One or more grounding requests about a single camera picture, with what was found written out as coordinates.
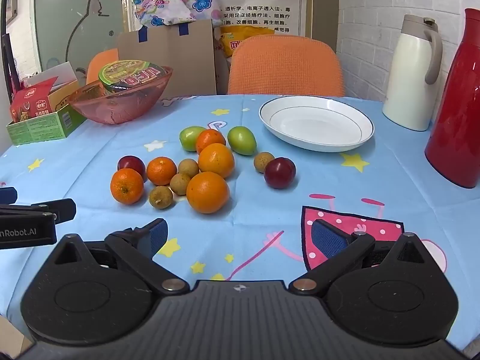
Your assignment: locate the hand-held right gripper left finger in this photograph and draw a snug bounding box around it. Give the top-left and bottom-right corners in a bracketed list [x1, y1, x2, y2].
[49, 217, 190, 295]

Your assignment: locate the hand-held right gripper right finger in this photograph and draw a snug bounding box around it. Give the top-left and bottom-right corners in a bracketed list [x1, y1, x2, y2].
[289, 218, 433, 296]

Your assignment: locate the brown longan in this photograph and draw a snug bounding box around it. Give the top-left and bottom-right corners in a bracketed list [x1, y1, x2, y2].
[178, 158, 200, 179]
[254, 152, 277, 174]
[149, 185, 175, 210]

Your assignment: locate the brown kiwi fruit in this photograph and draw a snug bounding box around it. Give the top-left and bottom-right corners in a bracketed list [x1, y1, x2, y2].
[169, 173, 193, 196]

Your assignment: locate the small mandarin orange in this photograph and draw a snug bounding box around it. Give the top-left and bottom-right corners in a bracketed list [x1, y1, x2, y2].
[146, 156, 178, 187]
[110, 168, 145, 206]
[196, 129, 227, 155]

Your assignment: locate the large orange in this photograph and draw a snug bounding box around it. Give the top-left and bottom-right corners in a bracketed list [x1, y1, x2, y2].
[197, 143, 236, 179]
[186, 171, 231, 215]

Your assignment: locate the dark red plum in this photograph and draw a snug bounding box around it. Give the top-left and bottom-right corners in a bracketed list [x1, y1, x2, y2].
[117, 155, 146, 181]
[263, 157, 297, 190]

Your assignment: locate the green jujube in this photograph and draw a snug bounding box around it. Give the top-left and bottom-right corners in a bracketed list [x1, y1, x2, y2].
[179, 125, 208, 153]

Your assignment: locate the white plate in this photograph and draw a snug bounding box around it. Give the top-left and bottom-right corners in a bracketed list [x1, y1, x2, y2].
[259, 96, 375, 153]

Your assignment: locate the green cardboard box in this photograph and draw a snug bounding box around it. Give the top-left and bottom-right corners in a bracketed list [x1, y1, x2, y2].
[6, 82, 88, 146]

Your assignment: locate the blue printed tablecloth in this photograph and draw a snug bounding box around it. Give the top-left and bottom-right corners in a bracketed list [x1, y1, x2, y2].
[0, 94, 480, 347]

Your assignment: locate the red snack packet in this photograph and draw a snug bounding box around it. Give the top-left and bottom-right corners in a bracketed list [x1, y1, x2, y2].
[9, 76, 59, 123]

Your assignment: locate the pink plastic bowl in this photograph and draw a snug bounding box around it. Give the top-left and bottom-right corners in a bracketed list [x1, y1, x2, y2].
[67, 65, 174, 125]

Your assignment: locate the orange mesh chair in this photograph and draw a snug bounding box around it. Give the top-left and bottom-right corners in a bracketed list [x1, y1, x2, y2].
[86, 48, 120, 85]

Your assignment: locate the instant noodle cup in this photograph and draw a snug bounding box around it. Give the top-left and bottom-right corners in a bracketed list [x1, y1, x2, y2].
[98, 59, 169, 94]

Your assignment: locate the white thermos jug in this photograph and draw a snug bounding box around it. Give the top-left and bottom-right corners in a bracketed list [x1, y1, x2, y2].
[382, 14, 443, 132]

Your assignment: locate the orange chair back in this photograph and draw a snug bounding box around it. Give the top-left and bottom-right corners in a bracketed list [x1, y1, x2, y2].
[227, 35, 345, 98]

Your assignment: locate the red thermos jug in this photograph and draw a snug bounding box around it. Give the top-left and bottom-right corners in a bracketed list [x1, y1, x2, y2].
[424, 7, 480, 189]

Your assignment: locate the brown cardboard box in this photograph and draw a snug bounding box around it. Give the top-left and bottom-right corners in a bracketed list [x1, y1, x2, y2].
[116, 19, 218, 99]

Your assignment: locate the yellow snack bag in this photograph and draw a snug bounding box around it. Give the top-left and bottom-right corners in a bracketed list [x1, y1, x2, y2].
[219, 25, 277, 58]

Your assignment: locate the floral cloth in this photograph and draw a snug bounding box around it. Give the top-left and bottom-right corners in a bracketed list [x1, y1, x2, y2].
[131, 0, 223, 29]

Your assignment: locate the wall poster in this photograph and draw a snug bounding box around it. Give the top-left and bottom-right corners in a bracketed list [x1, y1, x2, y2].
[122, 0, 314, 39]

